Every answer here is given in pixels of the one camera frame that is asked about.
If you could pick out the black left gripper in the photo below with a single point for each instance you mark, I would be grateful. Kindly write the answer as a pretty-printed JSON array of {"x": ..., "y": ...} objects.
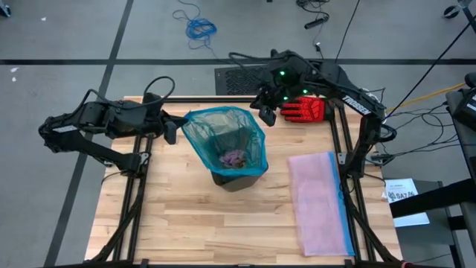
[{"x": 152, "y": 117}]

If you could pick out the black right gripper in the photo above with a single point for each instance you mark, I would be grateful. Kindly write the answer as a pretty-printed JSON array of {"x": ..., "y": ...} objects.
[{"x": 286, "y": 80}]

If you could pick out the blue plastic trash bag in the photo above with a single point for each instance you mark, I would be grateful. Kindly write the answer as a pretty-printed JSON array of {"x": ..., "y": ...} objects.
[{"x": 208, "y": 130}]

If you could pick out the brown paper piece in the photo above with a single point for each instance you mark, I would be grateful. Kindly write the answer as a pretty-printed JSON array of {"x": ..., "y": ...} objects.
[{"x": 242, "y": 163}]

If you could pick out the pink plastic wad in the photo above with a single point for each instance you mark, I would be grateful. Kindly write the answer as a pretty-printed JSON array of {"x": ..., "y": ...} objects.
[{"x": 231, "y": 158}]

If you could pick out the dark grey trash bin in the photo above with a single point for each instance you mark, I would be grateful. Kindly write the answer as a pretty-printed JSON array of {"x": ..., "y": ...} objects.
[{"x": 236, "y": 183}]

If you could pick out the pink plastic trash bag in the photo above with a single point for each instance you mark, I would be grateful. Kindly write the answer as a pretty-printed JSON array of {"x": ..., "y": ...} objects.
[{"x": 320, "y": 208}]

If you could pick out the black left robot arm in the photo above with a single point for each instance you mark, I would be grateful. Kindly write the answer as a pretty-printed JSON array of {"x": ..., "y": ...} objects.
[{"x": 93, "y": 115}]

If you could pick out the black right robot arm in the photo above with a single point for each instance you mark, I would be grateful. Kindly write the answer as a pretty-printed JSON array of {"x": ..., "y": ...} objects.
[{"x": 357, "y": 104}]

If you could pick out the black perforated computer case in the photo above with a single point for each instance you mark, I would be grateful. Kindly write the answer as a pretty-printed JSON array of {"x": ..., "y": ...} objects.
[{"x": 234, "y": 80}]

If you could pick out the red work glove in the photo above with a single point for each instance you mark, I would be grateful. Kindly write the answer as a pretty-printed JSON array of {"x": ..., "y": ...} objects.
[{"x": 308, "y": 109}]

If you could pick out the white printed paper sheet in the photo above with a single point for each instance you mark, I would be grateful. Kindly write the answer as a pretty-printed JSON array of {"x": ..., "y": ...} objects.
[{"x": 403, "y": 188}]

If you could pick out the black side table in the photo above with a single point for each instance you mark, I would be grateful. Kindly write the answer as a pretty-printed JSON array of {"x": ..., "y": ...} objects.
[{"x": 446, "y": 197}]

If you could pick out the black wheeled stand base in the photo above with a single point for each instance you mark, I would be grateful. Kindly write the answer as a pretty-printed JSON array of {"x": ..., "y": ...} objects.
[{"x": 451, "y": 12}]

